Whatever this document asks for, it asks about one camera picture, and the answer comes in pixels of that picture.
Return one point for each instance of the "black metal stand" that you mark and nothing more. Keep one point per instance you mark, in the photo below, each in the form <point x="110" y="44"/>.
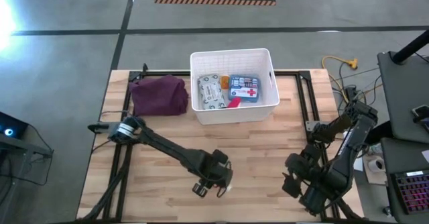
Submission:
<point x="23" y="150"/>

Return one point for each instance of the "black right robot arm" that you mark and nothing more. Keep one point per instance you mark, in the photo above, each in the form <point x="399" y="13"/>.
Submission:
<point x="345" y="163"/>

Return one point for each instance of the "black desk with keyboard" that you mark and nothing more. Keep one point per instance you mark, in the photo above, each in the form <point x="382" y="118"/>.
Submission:
<point x="399" y="157"/>

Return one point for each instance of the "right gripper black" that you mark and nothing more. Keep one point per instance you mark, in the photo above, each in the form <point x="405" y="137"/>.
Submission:
<point x="310" y="167"/>

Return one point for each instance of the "white patterned wipes pack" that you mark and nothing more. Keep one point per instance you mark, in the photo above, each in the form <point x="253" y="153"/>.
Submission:
<point x="211" y="91"/>

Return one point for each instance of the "black pole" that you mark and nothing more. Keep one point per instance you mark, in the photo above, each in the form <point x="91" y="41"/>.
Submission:
<point x="410" y="48"/>

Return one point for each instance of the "orange small packet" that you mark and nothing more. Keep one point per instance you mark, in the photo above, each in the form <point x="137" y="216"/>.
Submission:
<point x="225" y="82"/>

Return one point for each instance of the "white perforated plastic basket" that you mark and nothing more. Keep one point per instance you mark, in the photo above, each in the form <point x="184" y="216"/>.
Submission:
<point x="234" y="116"/>

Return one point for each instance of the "large black desk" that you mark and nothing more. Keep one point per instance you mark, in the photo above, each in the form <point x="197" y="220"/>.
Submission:
<point x="402" y="93"/>

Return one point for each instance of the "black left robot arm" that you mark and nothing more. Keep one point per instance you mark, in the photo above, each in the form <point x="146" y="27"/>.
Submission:
<point x="167" y="147"/>

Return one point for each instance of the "black smartphone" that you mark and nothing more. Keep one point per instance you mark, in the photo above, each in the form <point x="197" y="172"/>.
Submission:
<point x="420" y="113"/>

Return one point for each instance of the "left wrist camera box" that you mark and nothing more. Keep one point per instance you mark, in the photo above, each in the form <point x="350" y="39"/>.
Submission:
<point x="200" y="189"/>

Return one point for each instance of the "black aluminium table frame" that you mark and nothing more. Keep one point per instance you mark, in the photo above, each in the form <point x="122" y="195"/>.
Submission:
<point x="167" y="73"/>

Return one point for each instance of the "white paper tape roll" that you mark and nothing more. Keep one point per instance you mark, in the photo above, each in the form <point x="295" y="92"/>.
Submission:
<point x="376" y="165"/>

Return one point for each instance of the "pink bandage roll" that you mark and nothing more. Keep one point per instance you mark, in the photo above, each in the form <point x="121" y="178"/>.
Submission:
<point x="234" y="102"/>

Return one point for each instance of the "blue first aid kit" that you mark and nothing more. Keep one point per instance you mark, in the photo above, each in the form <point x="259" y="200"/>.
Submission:
<point x="244" y="90"/>

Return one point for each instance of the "purple folded cloth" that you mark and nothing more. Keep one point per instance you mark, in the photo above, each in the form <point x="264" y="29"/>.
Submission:
<point x="157" y="96"/>

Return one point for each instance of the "black device blue light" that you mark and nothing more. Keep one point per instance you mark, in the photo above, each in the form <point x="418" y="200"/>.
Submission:
<point x="11" y="125"/>

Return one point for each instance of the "backlit pink keyboard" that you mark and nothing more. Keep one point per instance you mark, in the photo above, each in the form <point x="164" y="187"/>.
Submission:
<point x="414" y="192"/>

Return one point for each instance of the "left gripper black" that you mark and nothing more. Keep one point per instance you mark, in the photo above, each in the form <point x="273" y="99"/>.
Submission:
<point x="219" y="177"/>

